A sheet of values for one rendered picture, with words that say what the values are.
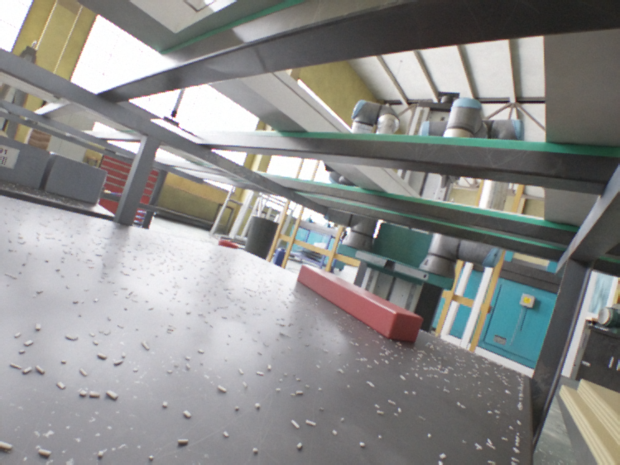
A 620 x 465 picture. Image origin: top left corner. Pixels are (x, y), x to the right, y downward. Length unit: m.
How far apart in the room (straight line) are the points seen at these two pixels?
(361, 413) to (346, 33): 0.25
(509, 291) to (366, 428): 4.37
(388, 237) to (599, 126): 1.63
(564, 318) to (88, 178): 1.09
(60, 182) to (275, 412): 0.86
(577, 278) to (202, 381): 0.58
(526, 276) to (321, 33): 4.40
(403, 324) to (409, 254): 1.44
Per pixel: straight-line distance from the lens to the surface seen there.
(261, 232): 5.40
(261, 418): 0.19
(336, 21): 0.23
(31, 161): 0.96
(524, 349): 4.57
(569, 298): 0.64
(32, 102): 7.78
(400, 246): 1.91
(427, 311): 2.08
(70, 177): 0.97
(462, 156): 0.41
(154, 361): 0.21
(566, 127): 0.38
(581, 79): 0.31
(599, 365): 4.38
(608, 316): 4.41
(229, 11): 0.34
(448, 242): 1.72
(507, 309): 4.55
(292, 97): 0.55
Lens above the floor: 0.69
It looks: 2 degrees up
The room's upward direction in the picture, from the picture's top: 18 degrees clockwise
